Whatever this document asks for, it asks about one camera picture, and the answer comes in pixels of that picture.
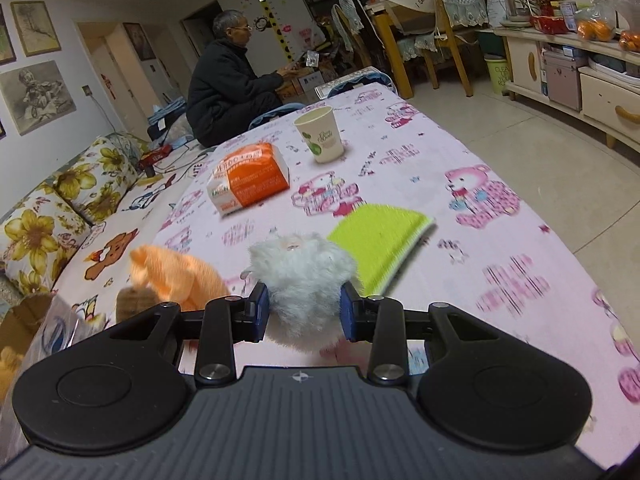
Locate lime green scrub sponge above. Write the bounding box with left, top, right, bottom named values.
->
left=328, top=204, right=434, bottom=296

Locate white fluffy plush band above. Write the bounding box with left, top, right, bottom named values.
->
left=247, top=233, right=359, bottom=353

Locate brown capybara plush toy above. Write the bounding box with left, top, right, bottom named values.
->
left=0, top=346, right=24, bottom=404

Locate orange towel cloth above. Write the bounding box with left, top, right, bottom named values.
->
left=129, top=245, right=230, bottom=311

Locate brown knitted hat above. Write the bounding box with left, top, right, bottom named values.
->
left=116, top=287, right=160, bottom=323

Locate orange tissue pack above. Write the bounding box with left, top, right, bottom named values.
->
left=207, top=143, right=290, bottom=217

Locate pink cartoon tablecloth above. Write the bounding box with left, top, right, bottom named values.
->
left=64, top=81, right=640, bottom=468

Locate plastic wipes package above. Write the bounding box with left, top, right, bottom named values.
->
left=20, top=294, right=92, bottom=363

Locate white paper cup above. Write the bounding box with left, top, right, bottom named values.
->
left=294, top=106, right=345, bottom=164

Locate seated person in black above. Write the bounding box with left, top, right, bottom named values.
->
left=186, top=10, right=298, bottom=148

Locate green waste bin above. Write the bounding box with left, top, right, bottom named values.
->
left=484, top=54, right=511, bottom=96

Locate grey portrait picture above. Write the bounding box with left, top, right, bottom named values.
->
left=1, top=61, right=76, bottom=136

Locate pink storage box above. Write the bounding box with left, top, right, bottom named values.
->
left=542, top=50, right=588, bottom=112

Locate wooden chair with covers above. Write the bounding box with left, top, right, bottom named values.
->
left=369, top=0, right=488, bottom=99

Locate cream TV cabinet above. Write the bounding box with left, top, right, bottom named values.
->
left=494, top=27, right=639, bottom=151

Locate bag of oranges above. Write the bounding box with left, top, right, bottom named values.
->
left=575, top=0, right=616, bottom=42

